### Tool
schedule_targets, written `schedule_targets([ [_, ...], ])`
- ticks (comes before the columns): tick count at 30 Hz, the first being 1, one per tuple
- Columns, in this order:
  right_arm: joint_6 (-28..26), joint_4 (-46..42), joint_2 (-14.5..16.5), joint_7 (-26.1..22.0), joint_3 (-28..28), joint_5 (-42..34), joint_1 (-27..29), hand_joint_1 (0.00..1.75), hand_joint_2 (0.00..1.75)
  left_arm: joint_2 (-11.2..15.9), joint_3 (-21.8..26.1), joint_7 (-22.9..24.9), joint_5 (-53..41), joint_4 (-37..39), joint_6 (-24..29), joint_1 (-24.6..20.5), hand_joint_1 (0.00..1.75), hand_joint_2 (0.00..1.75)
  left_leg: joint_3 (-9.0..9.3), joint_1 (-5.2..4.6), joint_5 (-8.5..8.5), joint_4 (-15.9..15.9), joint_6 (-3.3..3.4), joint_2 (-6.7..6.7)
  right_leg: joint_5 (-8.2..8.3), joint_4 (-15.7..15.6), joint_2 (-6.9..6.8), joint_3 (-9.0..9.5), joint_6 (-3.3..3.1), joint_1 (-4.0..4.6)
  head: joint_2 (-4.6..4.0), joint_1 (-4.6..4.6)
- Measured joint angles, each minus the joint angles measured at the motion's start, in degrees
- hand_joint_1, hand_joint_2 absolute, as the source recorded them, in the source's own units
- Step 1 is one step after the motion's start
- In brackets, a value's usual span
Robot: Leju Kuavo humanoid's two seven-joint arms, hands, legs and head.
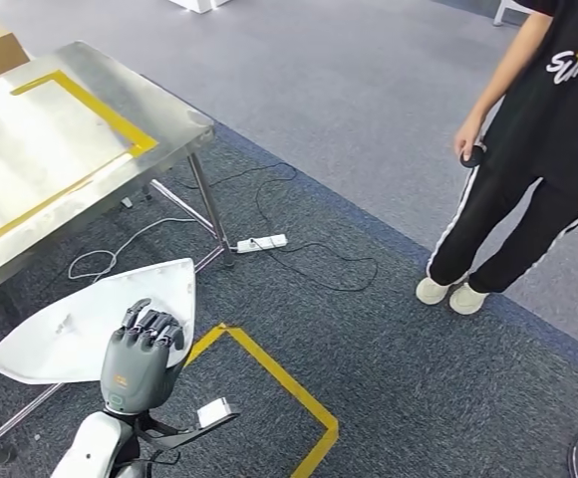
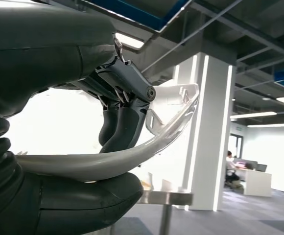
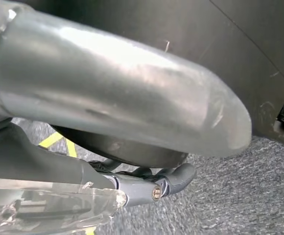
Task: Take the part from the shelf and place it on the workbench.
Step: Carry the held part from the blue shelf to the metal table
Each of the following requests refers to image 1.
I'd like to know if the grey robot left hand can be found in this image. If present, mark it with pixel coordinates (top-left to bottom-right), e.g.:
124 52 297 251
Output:
100 298 186 417

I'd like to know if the person's right hand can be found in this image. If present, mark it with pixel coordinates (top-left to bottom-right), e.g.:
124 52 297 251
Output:
453 112 487 163

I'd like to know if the small black handheld device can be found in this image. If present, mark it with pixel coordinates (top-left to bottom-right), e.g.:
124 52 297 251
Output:
460 143 487 170

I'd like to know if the white plastic car body part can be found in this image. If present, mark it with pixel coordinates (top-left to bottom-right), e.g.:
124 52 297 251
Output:
0 257 197 386

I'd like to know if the stainless steel workbench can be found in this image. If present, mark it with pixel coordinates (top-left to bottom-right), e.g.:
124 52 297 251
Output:
0 40 237 464

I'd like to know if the person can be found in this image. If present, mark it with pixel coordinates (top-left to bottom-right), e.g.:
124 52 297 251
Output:
415 0 578 317

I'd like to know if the white power strip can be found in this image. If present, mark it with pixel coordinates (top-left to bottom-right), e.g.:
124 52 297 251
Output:
237 233 289 255

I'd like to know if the white display block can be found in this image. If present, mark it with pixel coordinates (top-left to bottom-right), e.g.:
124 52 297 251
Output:
169 0 233 15

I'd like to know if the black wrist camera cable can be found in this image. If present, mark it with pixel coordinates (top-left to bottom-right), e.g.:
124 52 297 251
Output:
134 411 206 478

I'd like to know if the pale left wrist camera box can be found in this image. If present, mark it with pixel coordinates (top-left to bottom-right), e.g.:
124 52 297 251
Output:
197 396 240 430

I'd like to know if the white metal furniture frame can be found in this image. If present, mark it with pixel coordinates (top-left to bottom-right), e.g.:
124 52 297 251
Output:
492 0 534 28

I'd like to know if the white floor cable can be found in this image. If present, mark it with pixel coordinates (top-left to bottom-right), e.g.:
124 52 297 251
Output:
67 217 198 284

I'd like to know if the black floor cable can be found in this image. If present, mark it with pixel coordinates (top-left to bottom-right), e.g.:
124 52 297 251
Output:
172 161 380 294

